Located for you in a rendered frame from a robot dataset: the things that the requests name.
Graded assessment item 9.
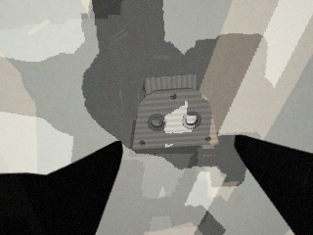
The grey metal plate with two round holes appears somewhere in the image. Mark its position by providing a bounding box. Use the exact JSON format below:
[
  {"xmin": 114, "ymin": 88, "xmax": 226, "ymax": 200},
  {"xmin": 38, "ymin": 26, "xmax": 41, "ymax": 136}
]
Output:
[{"xmin": 132, "ymin": 87, "xmax": 219, "ymax": 150}]

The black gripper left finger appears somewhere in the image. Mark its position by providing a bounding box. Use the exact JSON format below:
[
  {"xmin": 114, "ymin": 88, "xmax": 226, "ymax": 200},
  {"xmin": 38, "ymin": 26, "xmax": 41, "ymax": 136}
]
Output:
[{"xmin": 0, "ymin": 141, "xmax": 123, "ymax": 235}]

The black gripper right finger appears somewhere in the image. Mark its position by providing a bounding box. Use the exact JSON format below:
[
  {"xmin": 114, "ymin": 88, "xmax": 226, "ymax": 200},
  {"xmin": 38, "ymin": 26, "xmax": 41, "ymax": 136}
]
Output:
[{"xmin": 234, "ymin": 135, "xmax": 313, "ymax": 235}]

